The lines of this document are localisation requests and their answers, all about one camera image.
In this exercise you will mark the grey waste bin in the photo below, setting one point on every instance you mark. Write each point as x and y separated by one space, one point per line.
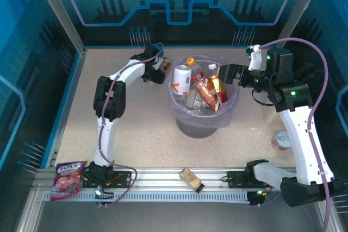
195 131

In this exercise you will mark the black connector box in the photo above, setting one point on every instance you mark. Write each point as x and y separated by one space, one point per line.
255 199
104 198

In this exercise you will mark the aluminium mounting rail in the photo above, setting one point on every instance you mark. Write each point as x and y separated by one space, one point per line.
163 177

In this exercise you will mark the orange cup white lid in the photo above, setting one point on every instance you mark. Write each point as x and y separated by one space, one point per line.
280 143

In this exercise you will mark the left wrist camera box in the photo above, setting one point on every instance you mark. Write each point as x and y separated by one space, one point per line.
158 65

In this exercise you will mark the gold box with black cap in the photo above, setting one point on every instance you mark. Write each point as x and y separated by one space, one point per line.
190 179

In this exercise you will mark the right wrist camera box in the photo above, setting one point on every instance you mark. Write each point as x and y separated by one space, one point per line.
255 58

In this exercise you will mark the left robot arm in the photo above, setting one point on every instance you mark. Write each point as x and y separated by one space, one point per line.
106 139

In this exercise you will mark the white bottle big blue cap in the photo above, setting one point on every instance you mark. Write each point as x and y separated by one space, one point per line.
158 46

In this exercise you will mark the copper label drink bottle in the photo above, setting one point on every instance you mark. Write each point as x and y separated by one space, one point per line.
206 93

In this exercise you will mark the aluminium frame post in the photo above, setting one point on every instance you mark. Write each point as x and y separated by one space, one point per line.
63 17
295 17

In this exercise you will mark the red label bottle yellow cap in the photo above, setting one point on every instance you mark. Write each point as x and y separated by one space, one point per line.
191 61

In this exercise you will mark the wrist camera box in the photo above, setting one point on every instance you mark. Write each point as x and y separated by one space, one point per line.
158 65
255 58

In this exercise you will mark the gold red label bottle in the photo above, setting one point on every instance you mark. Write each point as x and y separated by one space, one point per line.
220 88

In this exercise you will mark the brown coffee drink bottle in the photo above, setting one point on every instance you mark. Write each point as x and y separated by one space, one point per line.
166 64

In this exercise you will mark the purple candy bag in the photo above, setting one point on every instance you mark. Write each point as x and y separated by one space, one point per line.
65 181

